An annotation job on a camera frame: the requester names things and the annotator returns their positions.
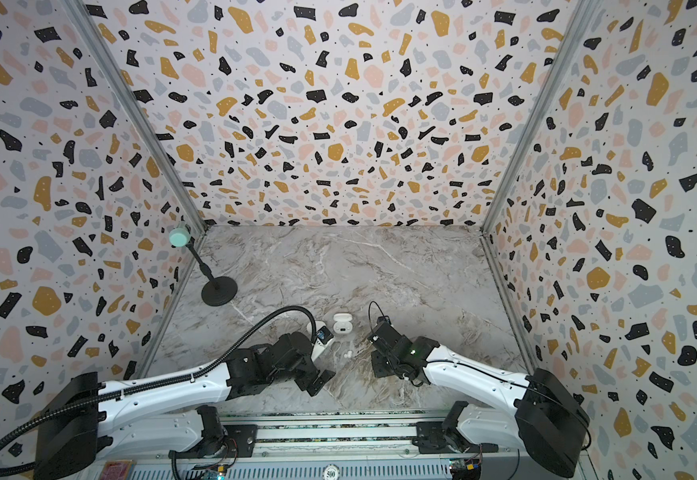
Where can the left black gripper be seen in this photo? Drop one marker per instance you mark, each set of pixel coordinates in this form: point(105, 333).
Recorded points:
point(312, 382)

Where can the mint green microphone on stand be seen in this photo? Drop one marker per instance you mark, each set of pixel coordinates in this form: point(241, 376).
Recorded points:
point(218, 290)

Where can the poker chip 500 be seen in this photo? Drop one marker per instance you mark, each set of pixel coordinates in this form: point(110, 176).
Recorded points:
point(331, 472)

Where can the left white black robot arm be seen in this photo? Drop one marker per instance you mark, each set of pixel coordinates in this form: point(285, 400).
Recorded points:
point(89, 419)

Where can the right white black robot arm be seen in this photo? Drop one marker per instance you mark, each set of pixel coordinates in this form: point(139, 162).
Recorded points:
point(531, 413)

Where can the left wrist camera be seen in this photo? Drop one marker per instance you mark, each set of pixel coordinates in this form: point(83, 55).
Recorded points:
point(324, 338)

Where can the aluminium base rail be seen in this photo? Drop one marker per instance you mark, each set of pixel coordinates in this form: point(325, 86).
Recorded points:
point(364, 446)

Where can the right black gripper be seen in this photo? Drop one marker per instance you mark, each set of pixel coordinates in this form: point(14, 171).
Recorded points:
point(384, 357)

